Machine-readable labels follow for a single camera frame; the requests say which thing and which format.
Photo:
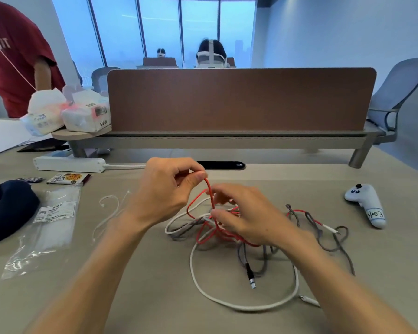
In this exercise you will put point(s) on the grey metal desk shelf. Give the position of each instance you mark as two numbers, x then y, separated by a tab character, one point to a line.
230	142

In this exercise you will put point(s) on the grey office chair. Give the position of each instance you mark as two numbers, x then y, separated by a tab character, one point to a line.
101	78
397	86

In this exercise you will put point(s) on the round beige shelf board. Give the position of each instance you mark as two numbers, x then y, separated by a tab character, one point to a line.
76	134

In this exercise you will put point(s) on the navy baseball cap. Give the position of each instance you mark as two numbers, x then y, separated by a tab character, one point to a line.
10	212

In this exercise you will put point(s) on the small purple candy wrapper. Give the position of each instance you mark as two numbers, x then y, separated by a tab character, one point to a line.
31	179

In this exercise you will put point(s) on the white power strip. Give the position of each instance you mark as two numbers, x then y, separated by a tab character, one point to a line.
69	164

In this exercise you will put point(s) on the white paper sheets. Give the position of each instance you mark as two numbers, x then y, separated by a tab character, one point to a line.
3	135

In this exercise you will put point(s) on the brown desk divider panel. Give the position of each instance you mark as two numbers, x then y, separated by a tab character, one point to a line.
240	100

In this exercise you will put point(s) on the white labelled hand controller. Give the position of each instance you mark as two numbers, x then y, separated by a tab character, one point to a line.
369	205

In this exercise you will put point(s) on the distant brown divider panel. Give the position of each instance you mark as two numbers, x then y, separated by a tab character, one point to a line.
160	62

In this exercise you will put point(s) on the person's left hand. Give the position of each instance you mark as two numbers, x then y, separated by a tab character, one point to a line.
160	191

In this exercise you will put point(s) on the white tissue pack pink label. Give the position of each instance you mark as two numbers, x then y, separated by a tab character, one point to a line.
87	114

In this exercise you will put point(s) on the white head-mounted headset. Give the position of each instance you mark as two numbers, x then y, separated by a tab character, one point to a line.
209	59

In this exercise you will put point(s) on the large glass window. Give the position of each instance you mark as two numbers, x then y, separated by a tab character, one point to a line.
122	31

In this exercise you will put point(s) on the white printed snack packet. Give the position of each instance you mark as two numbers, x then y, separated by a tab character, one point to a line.
68	179

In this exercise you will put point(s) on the person's right hand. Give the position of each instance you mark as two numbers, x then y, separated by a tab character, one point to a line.
254	219

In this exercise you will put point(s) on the person's right forearm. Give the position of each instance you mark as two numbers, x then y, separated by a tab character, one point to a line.
334	292

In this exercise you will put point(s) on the person's left forearm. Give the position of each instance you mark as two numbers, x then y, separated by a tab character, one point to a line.
90	281

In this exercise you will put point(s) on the black flat tablet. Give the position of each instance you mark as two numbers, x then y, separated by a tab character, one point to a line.
41	146

